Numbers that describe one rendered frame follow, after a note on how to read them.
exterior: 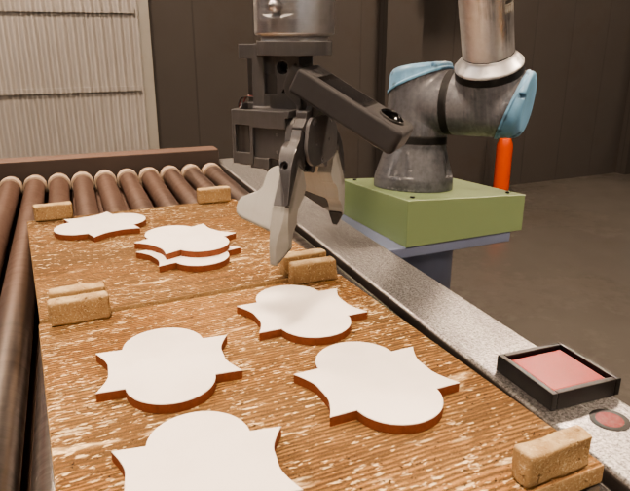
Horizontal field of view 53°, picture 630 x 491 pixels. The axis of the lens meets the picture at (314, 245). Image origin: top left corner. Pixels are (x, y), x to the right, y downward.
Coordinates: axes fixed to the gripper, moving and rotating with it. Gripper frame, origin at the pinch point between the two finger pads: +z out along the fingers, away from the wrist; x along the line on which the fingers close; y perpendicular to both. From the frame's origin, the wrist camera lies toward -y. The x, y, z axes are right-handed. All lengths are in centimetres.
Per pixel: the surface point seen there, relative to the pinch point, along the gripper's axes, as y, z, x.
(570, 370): -25.6, 8.5, -0.1
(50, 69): 270, -1, -225
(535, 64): 31, 3, -507
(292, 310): 1.8, 6.9, 1.6
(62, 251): 40.3, 8.0, -4.7
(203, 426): -1.3, 6.9, 22.9
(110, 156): 80, 7, -59
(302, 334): -1.6, 6.9, 6.3
